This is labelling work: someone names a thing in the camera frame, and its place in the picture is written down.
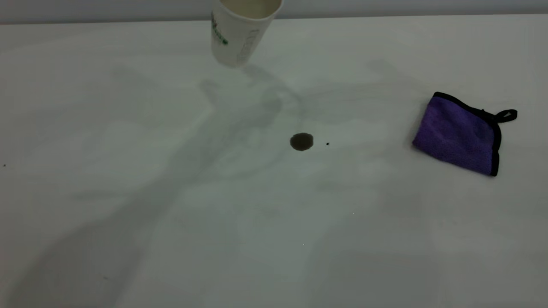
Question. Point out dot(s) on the white paper coffee cup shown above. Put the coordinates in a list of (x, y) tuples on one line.
[(239, 34)]

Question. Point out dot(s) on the purple cloth with black trim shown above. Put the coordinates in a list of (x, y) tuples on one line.
[(458, 137)]

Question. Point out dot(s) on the brown coffee spill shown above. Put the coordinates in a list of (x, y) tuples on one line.
[(302, 141)]

